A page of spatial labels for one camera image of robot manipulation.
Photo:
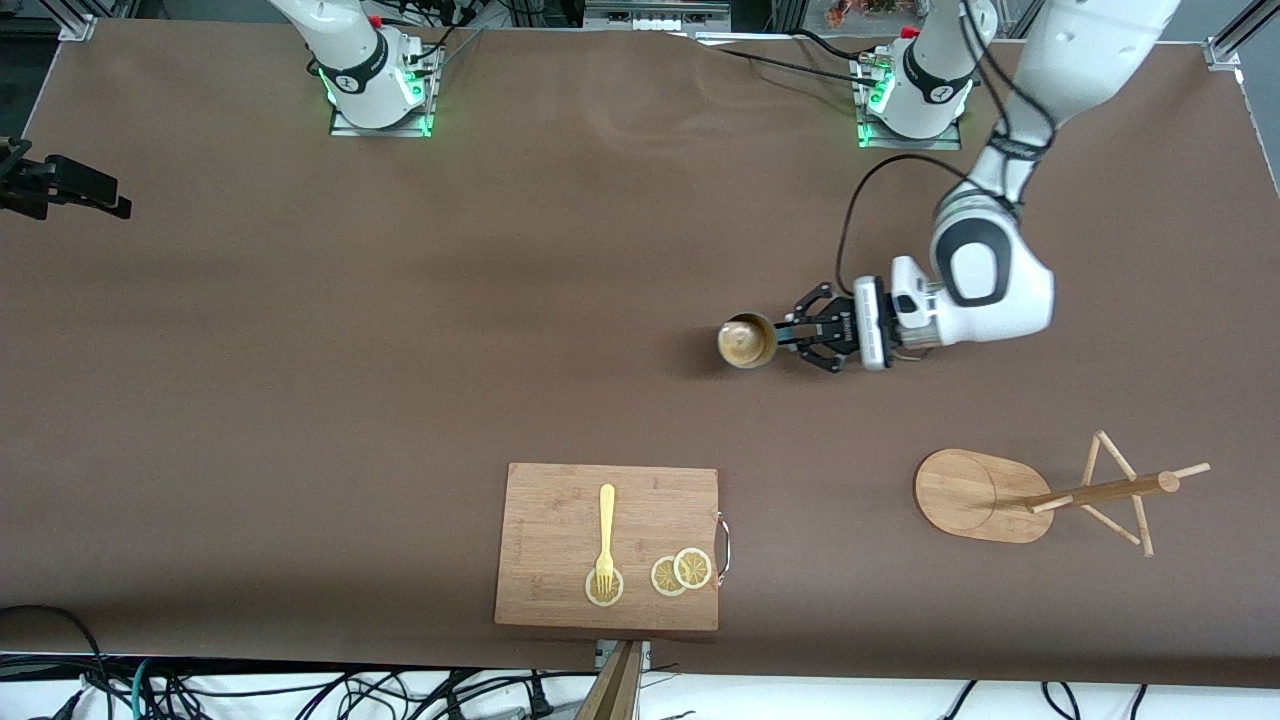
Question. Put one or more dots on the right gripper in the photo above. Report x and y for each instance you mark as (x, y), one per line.
(62, 181)

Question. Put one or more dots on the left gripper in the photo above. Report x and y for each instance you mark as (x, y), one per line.
(838, 328)

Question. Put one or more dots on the teal cup with yellow inside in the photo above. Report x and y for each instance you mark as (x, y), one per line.
(745, 343)

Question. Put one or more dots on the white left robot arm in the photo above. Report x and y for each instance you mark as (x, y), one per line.
(1000, 280)

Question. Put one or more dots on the wooden cup rack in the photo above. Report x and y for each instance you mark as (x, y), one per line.
(965, 495)

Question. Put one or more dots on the yellow plastic fork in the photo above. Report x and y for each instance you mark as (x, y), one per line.
(606, 515)

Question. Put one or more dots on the wooden cutting board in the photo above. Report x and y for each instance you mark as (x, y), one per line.
(560, 520)

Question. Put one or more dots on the brown table cover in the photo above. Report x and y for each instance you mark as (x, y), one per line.
(500, 300)

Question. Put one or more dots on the lemon slice under fork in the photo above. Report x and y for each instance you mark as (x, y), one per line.
(616, 592)

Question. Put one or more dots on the white power strip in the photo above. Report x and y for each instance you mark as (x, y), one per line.
(655, 15)

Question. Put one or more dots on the aluminium frame profile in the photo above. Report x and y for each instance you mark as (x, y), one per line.
(78, 22)
(1225, 50)

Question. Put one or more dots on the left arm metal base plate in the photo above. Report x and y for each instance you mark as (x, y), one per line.
(950, 143)

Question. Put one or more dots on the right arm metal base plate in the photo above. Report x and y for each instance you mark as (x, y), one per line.
(345, 127)

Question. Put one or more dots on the wooden post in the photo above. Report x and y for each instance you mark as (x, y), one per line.
(615, 690)

